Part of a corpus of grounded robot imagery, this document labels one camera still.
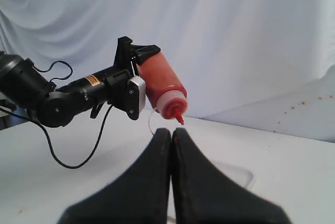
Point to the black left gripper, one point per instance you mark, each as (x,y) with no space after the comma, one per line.
(124,68)

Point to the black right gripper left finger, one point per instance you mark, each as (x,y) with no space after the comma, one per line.
(139,195)

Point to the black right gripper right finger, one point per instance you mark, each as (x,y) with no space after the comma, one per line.
(203,194)

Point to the red sauce squeeze bottle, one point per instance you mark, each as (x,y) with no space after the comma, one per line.
(165,92)

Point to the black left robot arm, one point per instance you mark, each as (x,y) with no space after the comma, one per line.
(53,107)

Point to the white rectangular plastic tray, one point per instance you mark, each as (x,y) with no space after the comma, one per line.
(240,175)

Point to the white backdrop cloth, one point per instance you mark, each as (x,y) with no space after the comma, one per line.
(263,64)

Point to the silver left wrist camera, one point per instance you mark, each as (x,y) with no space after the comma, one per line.
(135,97)

